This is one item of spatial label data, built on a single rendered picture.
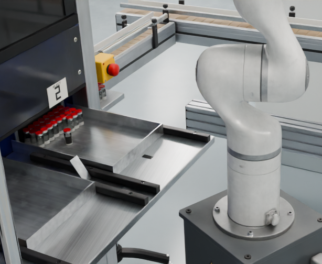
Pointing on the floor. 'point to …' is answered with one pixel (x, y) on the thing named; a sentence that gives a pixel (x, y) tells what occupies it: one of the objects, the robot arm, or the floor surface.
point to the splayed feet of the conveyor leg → (124, 252)
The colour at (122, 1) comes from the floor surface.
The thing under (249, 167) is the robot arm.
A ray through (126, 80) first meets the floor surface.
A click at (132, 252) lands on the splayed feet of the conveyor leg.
